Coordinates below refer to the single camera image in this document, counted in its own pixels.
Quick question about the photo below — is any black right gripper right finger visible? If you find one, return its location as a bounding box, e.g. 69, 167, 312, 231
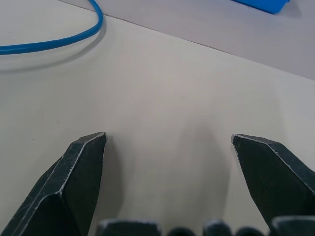
230, 133, 315, 236

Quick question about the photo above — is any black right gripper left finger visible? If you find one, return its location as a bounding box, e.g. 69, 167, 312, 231
0, 131, 108, 236

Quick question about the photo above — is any blue plastic box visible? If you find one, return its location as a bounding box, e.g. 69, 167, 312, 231
230, 0, 292, 15

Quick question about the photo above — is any blue cable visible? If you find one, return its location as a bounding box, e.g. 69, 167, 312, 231
0, 0, 104, 56

